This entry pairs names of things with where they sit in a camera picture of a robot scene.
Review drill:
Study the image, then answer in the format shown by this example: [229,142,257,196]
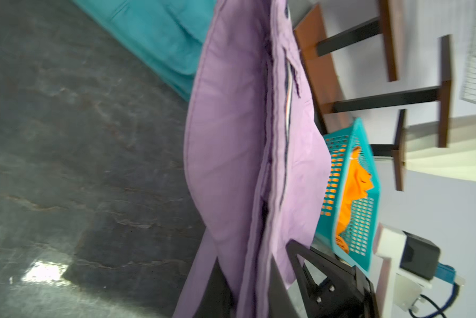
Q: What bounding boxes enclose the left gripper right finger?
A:
[268,258,299,318]

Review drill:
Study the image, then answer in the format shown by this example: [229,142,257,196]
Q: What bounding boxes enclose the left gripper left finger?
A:
[193,260,235,318]

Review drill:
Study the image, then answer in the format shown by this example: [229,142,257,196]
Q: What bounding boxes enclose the brown wooden tiered stand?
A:
[288,1,474,192]

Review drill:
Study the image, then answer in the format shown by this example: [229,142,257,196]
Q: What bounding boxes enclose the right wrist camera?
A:
[374,224,465,317]

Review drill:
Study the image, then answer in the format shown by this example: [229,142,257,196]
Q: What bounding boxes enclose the teal folded pants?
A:
[76,0,216,101]

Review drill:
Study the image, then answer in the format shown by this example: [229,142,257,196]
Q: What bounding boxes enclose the purple pants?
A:
[174,1,330,317]

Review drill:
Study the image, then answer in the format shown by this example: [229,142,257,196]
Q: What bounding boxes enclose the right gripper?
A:
[286,240,380,317]

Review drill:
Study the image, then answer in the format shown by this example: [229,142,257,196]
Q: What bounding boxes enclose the teal plastic basket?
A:
[315,119,381,276]

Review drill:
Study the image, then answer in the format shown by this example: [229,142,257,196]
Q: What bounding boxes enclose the orange pants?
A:
[321,147,374,254]

